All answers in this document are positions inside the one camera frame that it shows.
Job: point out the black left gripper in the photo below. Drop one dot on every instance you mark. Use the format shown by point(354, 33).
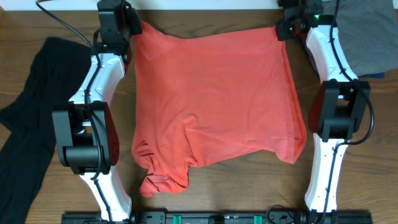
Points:
point(130, 54)

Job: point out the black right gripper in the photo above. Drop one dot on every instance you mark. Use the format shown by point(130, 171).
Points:
point(282, 35)

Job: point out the red soccer t-shirt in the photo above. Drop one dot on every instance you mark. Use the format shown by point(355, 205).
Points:
point(205, 100)

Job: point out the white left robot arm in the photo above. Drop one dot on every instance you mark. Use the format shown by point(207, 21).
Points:
point(87, 140)

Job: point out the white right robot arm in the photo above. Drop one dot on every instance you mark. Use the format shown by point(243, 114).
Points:
point(337, 110)

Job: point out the grey folded garment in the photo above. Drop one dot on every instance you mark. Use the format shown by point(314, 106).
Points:
point(368, 35)

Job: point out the black garment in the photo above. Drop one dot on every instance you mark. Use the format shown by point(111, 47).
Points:
point(56, 73)

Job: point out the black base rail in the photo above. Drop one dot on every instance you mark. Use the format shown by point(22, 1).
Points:
point(274, 215)

